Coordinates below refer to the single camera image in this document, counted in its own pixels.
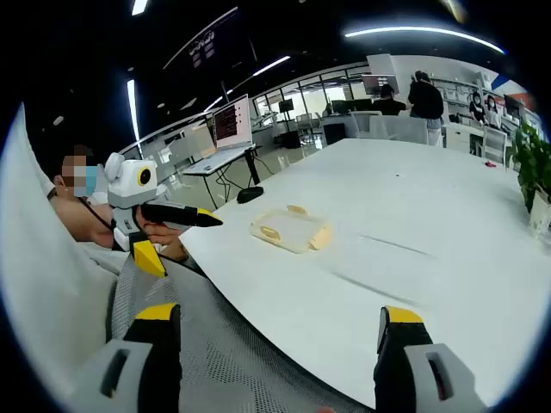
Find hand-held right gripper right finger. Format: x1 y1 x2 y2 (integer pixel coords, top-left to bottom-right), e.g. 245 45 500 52
372 305 488 413

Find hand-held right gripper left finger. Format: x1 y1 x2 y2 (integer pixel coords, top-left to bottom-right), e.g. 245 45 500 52
64 302 183 413

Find clear box with yellow buckles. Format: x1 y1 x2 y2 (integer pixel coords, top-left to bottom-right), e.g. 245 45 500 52
250 204 335 255

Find person's left hand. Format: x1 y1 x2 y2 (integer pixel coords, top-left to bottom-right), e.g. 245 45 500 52
142 221 191 263

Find person's upper body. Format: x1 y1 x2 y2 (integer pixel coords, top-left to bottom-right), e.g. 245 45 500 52
46 144 130 276

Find white side desk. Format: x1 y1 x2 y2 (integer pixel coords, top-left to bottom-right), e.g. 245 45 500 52
182 144 264 211

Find small black case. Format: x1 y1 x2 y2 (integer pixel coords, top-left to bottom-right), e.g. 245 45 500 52
236 185 265 205

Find beige board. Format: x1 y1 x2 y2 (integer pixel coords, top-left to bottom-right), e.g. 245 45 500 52
188 122 217 159

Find long ceiling light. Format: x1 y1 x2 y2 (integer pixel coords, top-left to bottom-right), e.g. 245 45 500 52
251 54 293 78
343 25 507 56
126 78 142 144

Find laptop on stand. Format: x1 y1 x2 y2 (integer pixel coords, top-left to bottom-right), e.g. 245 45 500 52
212 93 256 152

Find white mesh office chair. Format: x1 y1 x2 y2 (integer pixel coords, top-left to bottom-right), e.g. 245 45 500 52
0 102 376 413

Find dark hanging ceiling sign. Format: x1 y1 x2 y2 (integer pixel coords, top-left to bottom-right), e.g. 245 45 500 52
162 5 241 71

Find white plant pot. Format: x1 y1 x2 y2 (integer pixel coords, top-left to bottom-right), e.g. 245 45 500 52
526 188 551 243

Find green potted plant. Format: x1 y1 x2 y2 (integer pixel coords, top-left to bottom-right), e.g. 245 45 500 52
511 120 551 213

